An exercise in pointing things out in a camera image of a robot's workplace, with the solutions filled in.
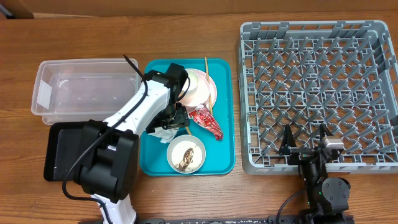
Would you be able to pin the grey bowl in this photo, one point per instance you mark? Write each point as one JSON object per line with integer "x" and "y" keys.
{"x": 181, "y": 138}

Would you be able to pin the pale green cup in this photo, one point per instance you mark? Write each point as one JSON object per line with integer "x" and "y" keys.
{"x": 192, "y": 82}

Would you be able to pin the white napkin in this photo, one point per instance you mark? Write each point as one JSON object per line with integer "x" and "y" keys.
{"x": 165, "y": 135}

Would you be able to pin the rice food waste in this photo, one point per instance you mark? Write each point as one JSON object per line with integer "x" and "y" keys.
{"x": 186, "y": 156}

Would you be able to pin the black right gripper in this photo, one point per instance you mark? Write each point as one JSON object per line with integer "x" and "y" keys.
{"x": 298, "y": 154}

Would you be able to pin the large pink plate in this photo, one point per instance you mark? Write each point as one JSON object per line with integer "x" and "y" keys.
{"x": 213, "y": 90}

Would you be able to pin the grey dishwasher rack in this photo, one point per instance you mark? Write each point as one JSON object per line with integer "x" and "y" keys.
{"x": 342, "y": 74}

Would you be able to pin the teal serving tray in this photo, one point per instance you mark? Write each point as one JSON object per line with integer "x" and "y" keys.
{"x": 220, "y": 155}

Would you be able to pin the small pink plate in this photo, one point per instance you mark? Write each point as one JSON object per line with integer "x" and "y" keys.
{"x": 199, "y": 95}

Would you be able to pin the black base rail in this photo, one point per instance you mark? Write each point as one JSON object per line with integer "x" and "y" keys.
{"x": 285, "y": 219}

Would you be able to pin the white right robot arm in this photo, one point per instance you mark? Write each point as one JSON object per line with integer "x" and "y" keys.
{"x": 327, "y": 196}

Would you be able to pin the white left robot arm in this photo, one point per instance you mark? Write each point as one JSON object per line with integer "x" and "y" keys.
{"x": 157, "y": 91}

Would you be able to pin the wooden chopstick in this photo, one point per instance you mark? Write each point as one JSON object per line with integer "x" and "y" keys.
{"x": 188, "y": 130}
{"x": 208, "y": 80}

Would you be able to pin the black tray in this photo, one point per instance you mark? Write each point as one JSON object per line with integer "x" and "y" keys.
{"x": 65, "y": 149}

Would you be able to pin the red snack wrapper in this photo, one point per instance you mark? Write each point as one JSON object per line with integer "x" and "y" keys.
{"x": 203, "y": 117}

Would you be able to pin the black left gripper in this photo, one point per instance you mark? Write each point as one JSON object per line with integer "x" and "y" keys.
{"x": 181, "y": 119}

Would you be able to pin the clear plastic bin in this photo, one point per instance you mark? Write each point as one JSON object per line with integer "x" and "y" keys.
{"x": 82, "y": 89}

